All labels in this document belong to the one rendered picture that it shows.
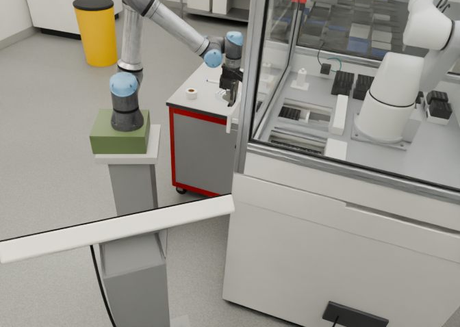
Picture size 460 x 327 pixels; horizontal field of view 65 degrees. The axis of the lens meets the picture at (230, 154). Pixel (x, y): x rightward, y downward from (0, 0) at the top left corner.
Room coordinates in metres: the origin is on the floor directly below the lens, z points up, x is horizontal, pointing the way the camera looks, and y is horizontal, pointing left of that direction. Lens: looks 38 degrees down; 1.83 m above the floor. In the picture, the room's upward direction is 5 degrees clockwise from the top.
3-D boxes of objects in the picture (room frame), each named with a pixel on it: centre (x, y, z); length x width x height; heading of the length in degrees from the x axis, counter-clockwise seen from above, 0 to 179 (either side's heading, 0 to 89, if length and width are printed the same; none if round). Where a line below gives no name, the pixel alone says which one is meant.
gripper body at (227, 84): (1.61, 0.03, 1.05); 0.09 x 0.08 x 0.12; 75
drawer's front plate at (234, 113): (1.60, -0.02, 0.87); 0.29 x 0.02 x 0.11; 165
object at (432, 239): (1.40, -0.61, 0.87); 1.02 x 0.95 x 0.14; 165
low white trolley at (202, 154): (2.04, 0.03, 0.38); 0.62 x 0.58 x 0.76; 165
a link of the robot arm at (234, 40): (1.61, 0.03, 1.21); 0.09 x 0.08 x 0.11; 97
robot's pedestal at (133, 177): (1.42, 0.50, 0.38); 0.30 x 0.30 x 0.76; 8
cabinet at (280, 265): (1.40, -0.60, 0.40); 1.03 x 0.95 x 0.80; 165
